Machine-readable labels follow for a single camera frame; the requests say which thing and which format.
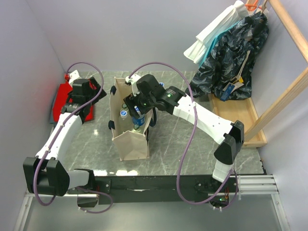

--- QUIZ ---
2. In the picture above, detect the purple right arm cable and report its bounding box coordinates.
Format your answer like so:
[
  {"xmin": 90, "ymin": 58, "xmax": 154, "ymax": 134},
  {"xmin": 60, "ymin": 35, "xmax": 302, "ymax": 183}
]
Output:
[{"xmin": 128, "ymin": 62, "xmax": 239, "ymax": 212}]

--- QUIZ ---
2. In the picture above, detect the black base beam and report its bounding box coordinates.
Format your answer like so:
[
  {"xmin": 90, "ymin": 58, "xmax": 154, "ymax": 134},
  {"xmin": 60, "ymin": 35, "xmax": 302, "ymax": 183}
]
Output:
[{"xmin": 91, "ymin": 174, "xmax": 239, "ymax": 205}]

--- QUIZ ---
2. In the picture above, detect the red folded cloth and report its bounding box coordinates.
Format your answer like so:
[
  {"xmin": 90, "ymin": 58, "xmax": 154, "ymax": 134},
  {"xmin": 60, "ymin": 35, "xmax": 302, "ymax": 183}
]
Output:
[{"xmin": 51, "ymin": 80, "xmax": 96, "ymax": 123}]

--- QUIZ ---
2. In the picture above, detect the wooden rack frame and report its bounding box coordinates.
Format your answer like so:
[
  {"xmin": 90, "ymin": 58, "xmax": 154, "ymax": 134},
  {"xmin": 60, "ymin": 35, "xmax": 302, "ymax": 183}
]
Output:
[{"xmin": 246, "ymin": 0, "xmax": 308, "ymax": 141}]

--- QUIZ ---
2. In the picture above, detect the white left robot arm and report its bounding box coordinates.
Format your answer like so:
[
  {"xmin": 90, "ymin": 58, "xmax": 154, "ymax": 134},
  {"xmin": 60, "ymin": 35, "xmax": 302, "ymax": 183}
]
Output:
[{"xmin": 23, "ymin": 77, "xmax": 106, "ymax": 196}]

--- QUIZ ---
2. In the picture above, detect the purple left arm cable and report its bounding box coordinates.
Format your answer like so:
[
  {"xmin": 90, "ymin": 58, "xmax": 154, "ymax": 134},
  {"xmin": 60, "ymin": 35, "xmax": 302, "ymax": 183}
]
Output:
[{"xmin": 33, "ymin": 62, "xmax": 114, "ymax": 214}]

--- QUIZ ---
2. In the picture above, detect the dark patterned shirt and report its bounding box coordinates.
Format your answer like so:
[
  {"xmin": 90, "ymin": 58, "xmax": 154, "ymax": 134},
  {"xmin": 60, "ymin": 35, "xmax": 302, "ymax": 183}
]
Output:
[{"xmin": 185, "ymin": 12, "xmax": 269, "ymax": 100}]

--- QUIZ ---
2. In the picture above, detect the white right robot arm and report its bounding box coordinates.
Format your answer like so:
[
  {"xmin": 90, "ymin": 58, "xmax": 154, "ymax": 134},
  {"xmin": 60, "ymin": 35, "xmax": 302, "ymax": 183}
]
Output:
[{"xmin": 124, "ymin": 74, "xmax": 244, "ymax": 192}]

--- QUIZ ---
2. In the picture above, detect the blue label water bottle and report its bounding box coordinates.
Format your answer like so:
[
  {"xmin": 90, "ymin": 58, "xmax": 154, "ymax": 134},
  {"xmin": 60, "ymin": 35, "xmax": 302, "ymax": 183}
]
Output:
[{"xmin": 132, "ymin": 106, "xmax": 145, "ymax": 128}]

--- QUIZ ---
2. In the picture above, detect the white pleated garment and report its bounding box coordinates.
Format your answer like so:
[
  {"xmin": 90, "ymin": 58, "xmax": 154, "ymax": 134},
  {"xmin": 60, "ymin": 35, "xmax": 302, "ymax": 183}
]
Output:
[{"xmin": 183, "ymin": 0, "xmax": 249, "ymax": 64}]

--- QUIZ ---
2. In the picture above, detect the beige canvas tote bag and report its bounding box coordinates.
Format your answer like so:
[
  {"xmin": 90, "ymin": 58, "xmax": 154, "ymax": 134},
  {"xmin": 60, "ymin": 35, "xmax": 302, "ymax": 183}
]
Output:
[{"xmin": 108, "ymin": 77, "xmax": 153, "ymax": 161}]

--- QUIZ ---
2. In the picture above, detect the green cap bottle front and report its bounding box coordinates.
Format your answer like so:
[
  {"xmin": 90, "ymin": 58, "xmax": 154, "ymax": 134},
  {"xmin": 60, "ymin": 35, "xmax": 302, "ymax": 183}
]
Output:
[{"xmin": 131, "ymin": 124, "xmax": 143, "ymax": 134}]

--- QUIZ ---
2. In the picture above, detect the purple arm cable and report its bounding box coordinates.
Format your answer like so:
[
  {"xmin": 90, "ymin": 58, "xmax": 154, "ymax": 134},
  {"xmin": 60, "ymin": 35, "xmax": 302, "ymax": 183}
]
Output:
[
  {"xmin": 128, "ymin": 62, "xmax": 239, "ymax": 212},
  {"xmin": 33, "ymin": 62, "xmax": 114, "ymax": 214}
]

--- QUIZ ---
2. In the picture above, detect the blue hang tag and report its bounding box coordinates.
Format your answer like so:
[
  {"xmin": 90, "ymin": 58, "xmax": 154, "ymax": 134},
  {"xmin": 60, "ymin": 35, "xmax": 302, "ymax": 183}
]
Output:
[{"xmin": 220, "ymin": 83, "xmax": 235, "ymax": 102}]

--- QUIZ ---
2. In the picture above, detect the orange clothes hanger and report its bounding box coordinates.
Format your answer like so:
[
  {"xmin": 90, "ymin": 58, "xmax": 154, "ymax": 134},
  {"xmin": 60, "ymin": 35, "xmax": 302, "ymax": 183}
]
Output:
[{"xmin": 245, "ymin": 0, "xmax": 259, "ymax": 12}]

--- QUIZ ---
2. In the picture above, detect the teal garment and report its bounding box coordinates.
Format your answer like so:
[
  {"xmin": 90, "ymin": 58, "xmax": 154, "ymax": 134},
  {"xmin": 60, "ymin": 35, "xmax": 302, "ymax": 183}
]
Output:
[{"xmin": 198, "ymin": 21, "xmax": 239, "ymax": 67}]

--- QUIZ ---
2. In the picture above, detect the wooden tray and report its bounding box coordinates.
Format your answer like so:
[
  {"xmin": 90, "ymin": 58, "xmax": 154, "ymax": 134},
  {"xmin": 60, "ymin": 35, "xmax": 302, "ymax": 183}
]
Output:
[{"xmin": 208, "ymin": 94, "xmax": 267, "ymax": 148}]

